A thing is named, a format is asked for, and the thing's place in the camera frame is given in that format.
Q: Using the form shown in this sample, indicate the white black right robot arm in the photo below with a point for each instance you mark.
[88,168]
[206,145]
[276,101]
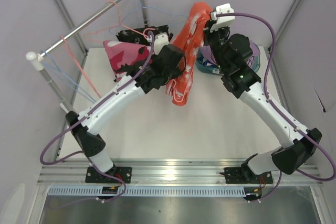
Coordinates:
[297,142]

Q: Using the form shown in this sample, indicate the white slotted cable duct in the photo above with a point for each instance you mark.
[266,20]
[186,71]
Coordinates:
[153,191]

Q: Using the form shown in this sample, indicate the aluminium mounting rail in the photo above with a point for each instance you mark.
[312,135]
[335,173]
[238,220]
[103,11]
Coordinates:
[146,172]

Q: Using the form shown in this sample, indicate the teal plastic basin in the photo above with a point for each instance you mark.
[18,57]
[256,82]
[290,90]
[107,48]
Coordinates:
[207,66]

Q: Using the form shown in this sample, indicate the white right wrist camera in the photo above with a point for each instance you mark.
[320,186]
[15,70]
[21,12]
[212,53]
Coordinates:
[220,18]

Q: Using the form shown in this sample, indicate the pink patterned trousers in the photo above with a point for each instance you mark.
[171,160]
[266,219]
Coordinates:
[124,53]

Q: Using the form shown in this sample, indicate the orange trousers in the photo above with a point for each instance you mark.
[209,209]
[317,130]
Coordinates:
[199,15]

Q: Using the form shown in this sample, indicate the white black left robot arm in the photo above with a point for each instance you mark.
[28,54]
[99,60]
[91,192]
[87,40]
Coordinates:
[139,79]

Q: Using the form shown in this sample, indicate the purple trousers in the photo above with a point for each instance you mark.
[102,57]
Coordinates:
[254,53]

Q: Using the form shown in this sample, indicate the black white trousers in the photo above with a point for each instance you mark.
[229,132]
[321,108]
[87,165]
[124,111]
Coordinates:
[137,37]

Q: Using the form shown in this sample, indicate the metal clothes rack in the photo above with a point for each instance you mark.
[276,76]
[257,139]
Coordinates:
[36,59]

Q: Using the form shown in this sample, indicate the pink hanger of orange trousers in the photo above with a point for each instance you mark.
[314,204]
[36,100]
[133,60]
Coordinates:
[78,65]

